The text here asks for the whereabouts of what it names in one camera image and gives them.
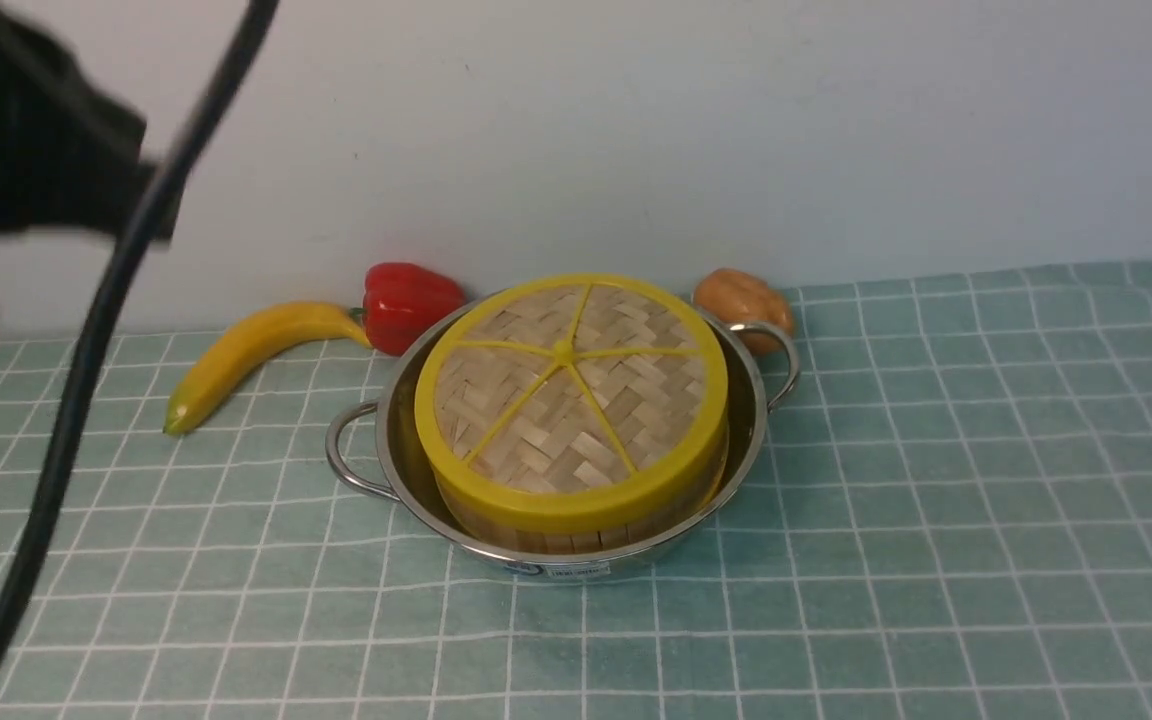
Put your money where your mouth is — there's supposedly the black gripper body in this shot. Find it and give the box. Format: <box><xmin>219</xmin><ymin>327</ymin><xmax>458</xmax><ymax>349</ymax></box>
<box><xmin>0</xmin><ymin>9</ymin><xmax>157</xmax><ymax>237</ymax></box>

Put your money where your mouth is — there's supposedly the yellow woven bamboo steamer lid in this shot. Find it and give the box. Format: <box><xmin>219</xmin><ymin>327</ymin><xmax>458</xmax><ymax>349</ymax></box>
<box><xmin>414</xmin><ymin>273</ymin><xmax>730</xmax><ymax>535</ymax></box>

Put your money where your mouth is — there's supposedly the yellow-rimmed bamboo steamer basket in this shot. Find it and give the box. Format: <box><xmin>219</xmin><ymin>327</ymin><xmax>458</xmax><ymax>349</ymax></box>
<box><xmin>417</xmin><ymin>407</ymin><xmax>728</xmax><ymax>553</ymax></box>

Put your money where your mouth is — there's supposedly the yellow toy banana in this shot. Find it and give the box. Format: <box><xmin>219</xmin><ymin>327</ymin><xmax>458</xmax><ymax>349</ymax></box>
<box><xmin>162</xmin><ymin>302</ymin><xmax>372</xmax><ymax>437</ymax></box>

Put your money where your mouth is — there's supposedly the red toy bell pepper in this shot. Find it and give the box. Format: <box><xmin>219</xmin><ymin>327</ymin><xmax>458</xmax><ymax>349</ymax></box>
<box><xmin>361</xmin><ymin>263</ymin><xmax>468</xmax><ymax>356</ymax></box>

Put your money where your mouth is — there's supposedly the brown toy walnut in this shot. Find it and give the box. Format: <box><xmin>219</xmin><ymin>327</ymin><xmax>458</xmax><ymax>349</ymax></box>
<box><xmin>691</xmin><ymin>268</ymin><xmax>796</xmax><ymax>336</ymax></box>

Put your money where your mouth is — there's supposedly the green checkered tablecloth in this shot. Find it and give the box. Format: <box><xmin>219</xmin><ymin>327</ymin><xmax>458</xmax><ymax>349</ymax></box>
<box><xmin>0</xmin><ymin>263</ymin><xmax>1152</xmax><ymax>719</ymax></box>

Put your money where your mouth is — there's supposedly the black cable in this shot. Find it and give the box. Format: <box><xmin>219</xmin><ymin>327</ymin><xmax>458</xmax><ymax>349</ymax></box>
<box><xmin>0</xmin><ymin>0</ymin><xmax>282</xmax><ymax>720</ymax></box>

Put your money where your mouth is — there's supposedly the stainless steel two-handled pot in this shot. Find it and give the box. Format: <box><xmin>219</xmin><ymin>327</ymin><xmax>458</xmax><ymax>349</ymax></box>
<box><xmin>324</xmin><ymin>304</ymin><xmax>803</xmax><ymax>584</ymax></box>

